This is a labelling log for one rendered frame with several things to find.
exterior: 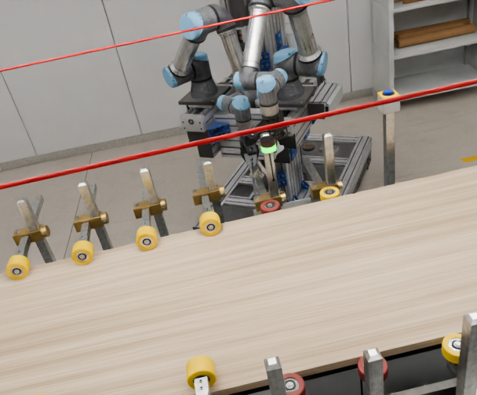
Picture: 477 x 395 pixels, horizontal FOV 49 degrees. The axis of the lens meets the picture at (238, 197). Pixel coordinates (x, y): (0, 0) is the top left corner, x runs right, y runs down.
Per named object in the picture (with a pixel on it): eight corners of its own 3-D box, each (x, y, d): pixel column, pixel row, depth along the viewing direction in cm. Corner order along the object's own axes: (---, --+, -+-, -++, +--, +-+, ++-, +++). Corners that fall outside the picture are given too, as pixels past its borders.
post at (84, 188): (113, 269, 234) (78, 180, 208) (121, 268, 234) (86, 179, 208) (113, 275, 231) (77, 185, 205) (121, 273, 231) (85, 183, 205)
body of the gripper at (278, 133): (289, 138, 218) (285, 111, 212) (271, 145, 215) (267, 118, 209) (278, 132, 224) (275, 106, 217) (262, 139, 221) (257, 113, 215)
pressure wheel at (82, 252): (75, 237, 199) (96, 242, 202) (71, 254, 203) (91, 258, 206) (73, 247, 194) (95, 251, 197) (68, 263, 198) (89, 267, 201)
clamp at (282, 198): (254, 205, 228) (253, 196, 226) (284, 198, 229) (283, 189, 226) (256, 212, 224) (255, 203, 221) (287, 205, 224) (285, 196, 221)
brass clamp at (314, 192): (310, 193, 230) (308, 183, 227) (339, 186, 230) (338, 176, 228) (313, 201, 225) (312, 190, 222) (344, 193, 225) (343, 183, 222)
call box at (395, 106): (376, 110, 214) (376, 92, 209) (393, 106, 214) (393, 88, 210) (383, 116, 208) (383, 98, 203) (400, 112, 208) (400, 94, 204)
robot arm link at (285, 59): (280, 71, 269) (276, 45, 262) (304, 71, 263) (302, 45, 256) (271, 81, 260) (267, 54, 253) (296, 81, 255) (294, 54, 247)
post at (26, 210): (60, 285, 234) (17, 197, 208) (67, 283, 234) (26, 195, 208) (58, 290, 231) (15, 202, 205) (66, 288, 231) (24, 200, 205)
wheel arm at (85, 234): (90, 190, 242) (87, 183, 240) (97, 187, 242) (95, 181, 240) (78, 256, 200) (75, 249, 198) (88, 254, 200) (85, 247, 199)
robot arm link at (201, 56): (216, 74, 281) (211, 49, 274) (196, 83, 275) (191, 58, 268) (203, 70, 290) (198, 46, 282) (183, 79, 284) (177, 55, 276)
